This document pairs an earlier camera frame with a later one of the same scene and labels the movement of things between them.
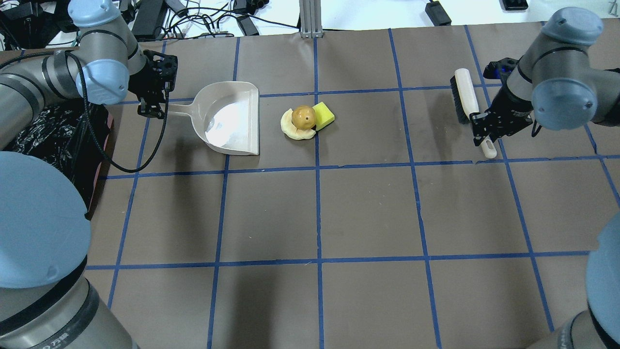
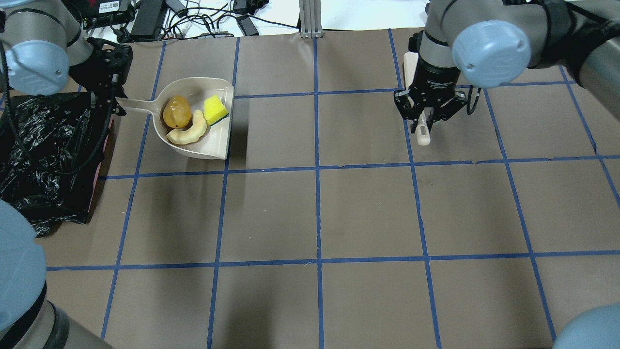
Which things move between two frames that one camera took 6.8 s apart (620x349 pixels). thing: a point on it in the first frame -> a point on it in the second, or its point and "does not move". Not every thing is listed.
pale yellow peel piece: [289, 129] -> [191, 134]
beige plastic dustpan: [226, 115] -> [215, 144]
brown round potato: [303, 117] -> [177, 112]
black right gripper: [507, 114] -> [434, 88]
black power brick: [148, 20] does not move
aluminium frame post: [310, 19] does not move
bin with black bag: [60, 133] does not move
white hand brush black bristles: [467, 103] -> [422, 131]
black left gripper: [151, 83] -> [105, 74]
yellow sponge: [324, 115] -> [214, 109]
